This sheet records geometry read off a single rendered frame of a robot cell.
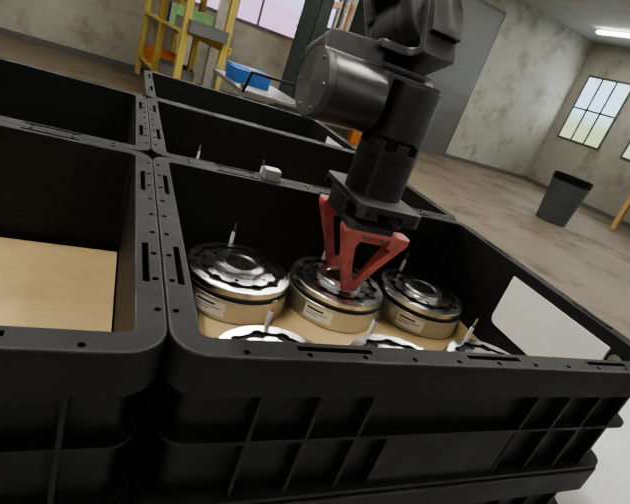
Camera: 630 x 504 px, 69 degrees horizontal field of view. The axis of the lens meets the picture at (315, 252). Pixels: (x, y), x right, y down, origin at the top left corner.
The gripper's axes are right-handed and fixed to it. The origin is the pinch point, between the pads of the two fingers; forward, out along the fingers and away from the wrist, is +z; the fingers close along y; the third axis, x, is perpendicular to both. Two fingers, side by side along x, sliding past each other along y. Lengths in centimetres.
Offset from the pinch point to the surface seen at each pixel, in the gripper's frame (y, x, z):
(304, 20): -419, 95, -49
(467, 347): 9.5, 11.0, 1.5
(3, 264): 0.6, -30.3, 4.0
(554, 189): -476, 539, 39
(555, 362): 20.7, 6.9, -5.6
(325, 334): 5.7, -2.3, 4.2
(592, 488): 13.8, 36.6, 17.5
